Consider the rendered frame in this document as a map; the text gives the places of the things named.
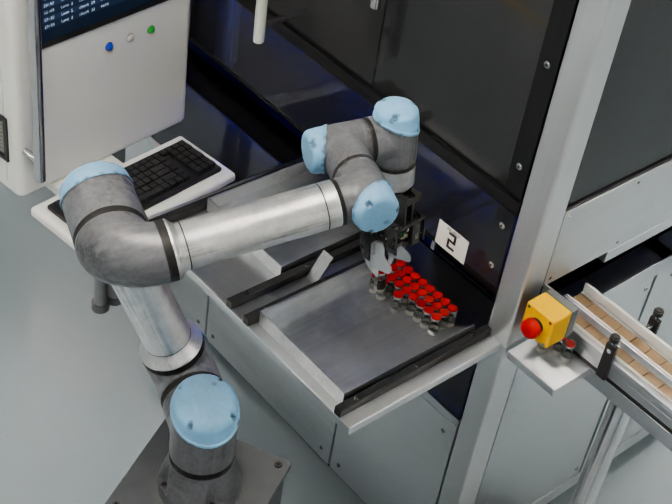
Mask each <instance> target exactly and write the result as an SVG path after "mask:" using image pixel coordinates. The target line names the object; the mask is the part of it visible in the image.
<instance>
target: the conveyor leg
mask: <svg viewBox="0 0 672 504"><path fill-rule="evenodd" d="M629 419H630V417H629V416H628V415H627V414H626V413H625V412H623V411H622V410H621V409H620V408H619V407H617V406H616V405H615V404H614V403H613V402H611V401H609V403H608V406H607V409H606V411H605V414H604V416H603V419H602V421H601V424H600V426H599V429H598V432H597V434H596V437H595V439H594V442H593V444H592V447H591V449H590V452H589V455H588V457H587V460H586V462H585V465H584V467H583V470H582V472H581V475H580V478H579V480H578V483H577V485H576V488H575V490H574V493H573V495H572V498H571V501H570V503H569V504H595V501H596V499H597V496H598V494H599V491H600V489H601V487H602V484H603V482H604V479H605V477H606V474H607V472H608V470H609V467H610V465H611V462H612V460H613V457H614V455H615V453H616V450H617V448H618V445H619V443H620V441H621V438H622V436H623V433H624V431H625V428H626V426H627V424H628V421H629Z"/></svg>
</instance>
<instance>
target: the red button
mask: <svg viewBox="0 0 672 504"><path fill-rule="evenodd" d="M520 329H521V332H522V334H523V335H524V336H525V337H526V338H527V339H535V338H536V337H538V336H539V335H540V334H541V327H540V325H539V323H538V322H537V321H536V320H535V319H534V318H531V317H530V318H527V319H525V320H524V321H522V323H521V326H520Z"/></svg>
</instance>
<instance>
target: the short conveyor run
mask: <svg viewBox="0 0 672 504"><path fill-rule="evenodd" d="M564 298H566V299H567V300H568V301H569V302H571V303H572V304H573V305H574V306H576V307H577V308H578V309H579V310H580V311H579V314H578V317H577V320H576V323H575V326H574V329H573V331H572V333H570V335H569V336H567V340H573V341H574V342H575V343H576V345H575V348H574V352H573V354H574V355H575V356H576V357H578V358H579V359H580V360H581V361H583V362H584V363H585V364H586V365H587V366H589V367H590V369H591V370H590V372H589V375H588V376H586V377H584V379H585V380H586V381H587V382H589V383H590V384H591V385H592V386H593V387H595V388H596V389H597V390H598V391H599V392H601V393H602V394H603V395H604V396H605V397H607V398H608V399H609V400H610V401H611V402H613V403H614V404H615V405H616V406H617V407H619V408H620V409H621V410H622V411H623V412H625V413H626V414H627V415H628V416H629V417H631V418H632V419H633V420H634V421H635V422H637V423H638V424H639V425H640V426H641V427H643V428H644V429H645V430H646V431H647V432H649V433H650V434H651V435H652V436H653V437H655V438H656V439H657V440H658V441H659V442H661V443H662V444H663V445H664V446H665V447H667V448H668V449H669V450H670V451H671V452H672V347H671V346H669V345H668V344H667V343H666V342H664V341H663V340H662V339H660V338H659V337H658V336H657V332H658V330H659V327H660V325H661V322H662V321H661V320H660V319H659V318H662V317H663V315H664V310H663V309H662V308H661V307H656V308H654V311H653V315H651V316H650V318H649V321H648V323H647V326H644V325H642V324H641V323H640V322H639V321H637V320H636V319H635V318H633V317H632V316H631V315H630V314H628V313H627V312H626V311H624V310H623V309H622V308H620V307H619V306H618V305H617V304H615V303H614V302H613V301H611V300H610V299H609V298H608V297H606V296H605V295H604V294H602V293H601V292H600V291H599V290H597V289H596V288H595V287H593V286H592V285H591V284H590V283H585V286H584V289H583V291H582V292H581V293H580V294H578V295H576V296H575V297H572V296H570V295H569V294H568V293H567V294H566V295H564Z"/></svg>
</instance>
